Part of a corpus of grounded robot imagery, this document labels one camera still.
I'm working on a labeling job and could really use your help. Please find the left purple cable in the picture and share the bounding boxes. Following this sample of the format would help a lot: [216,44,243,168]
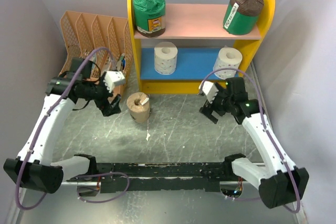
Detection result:
[14,47,130,211]

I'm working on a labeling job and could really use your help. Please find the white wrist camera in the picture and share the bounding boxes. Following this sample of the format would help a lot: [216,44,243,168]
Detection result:
[102,71,126,93]
[198,81,219,104]

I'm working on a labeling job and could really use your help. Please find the brown green paper roll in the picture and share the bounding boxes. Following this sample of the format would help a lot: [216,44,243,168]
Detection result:
[223,0,264,35]

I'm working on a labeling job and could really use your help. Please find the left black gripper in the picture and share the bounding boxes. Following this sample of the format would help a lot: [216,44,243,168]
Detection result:
[80,71,122,116]

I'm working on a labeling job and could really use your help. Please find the white dotted toilet paper roll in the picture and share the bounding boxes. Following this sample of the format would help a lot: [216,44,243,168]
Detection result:
[154,41,178,75]

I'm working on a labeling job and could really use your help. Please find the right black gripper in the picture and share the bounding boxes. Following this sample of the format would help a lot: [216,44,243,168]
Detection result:
[199,83,234,123]

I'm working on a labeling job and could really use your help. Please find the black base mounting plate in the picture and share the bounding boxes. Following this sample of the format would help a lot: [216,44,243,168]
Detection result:
[67,162,239,193]

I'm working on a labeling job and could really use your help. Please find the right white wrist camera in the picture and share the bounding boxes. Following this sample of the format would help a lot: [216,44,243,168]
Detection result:
[198,81,219,104]

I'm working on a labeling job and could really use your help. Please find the white floral toilet paper roll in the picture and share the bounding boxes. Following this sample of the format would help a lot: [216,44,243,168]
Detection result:
[213,46,243,80]

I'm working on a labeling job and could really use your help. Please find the items in file organizer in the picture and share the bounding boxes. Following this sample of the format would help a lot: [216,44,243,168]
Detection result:
[90,53,126,79]

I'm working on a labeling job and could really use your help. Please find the orange plastic file organizer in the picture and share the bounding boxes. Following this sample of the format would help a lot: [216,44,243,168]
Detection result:
[59,10,134,96]

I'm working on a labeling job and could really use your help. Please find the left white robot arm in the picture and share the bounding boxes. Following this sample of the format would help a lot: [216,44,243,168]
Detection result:
[3,58,125,194]

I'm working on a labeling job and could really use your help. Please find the aluminium rail frame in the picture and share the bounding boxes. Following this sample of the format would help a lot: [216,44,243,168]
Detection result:
[18,63,297,185]

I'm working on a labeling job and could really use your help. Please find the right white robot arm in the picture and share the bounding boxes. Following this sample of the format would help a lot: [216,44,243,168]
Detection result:
[198,77,309,209]

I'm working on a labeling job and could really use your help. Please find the yellow pink blue shelf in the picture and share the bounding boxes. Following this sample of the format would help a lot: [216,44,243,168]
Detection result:
[127,0,276,94]

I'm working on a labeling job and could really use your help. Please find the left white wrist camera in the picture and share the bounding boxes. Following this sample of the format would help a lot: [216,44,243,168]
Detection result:
[102,71,126,93]

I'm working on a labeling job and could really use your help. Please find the beige paper roll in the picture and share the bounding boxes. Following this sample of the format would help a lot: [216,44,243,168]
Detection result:
[127,92,151,123]

